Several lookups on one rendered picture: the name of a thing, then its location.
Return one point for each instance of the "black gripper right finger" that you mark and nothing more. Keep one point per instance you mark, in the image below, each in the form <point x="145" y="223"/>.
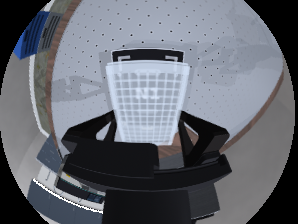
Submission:
<point x="211" y="138"/>

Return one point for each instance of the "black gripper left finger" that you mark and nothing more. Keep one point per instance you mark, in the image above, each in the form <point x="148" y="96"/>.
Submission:
<point x="90" y="128"/>

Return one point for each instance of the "white multiwell plate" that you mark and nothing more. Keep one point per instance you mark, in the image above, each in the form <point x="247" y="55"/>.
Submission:
<point x="163" y="106"/>

